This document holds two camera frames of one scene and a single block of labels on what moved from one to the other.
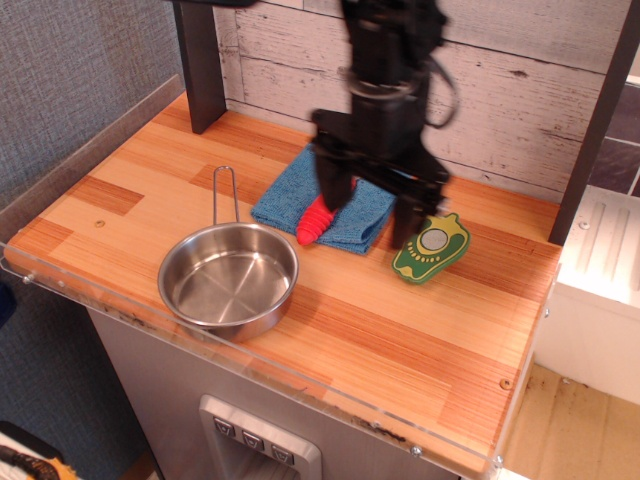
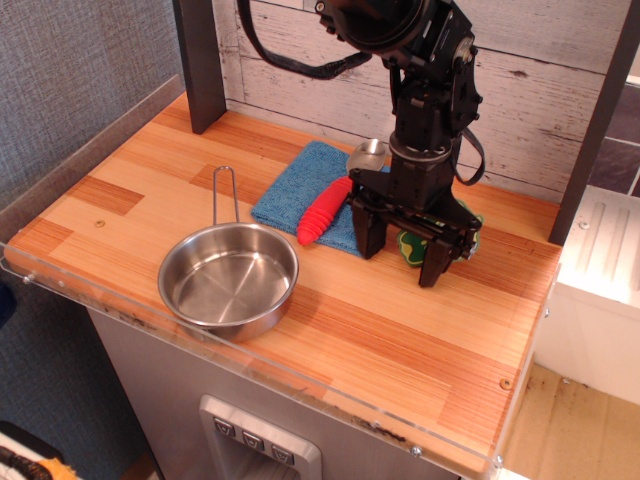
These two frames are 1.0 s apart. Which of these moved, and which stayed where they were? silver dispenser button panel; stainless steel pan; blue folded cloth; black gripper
Moved: black gripper
Stayed: blue folded cloth; silver dispenser button panel; stainless steel pan
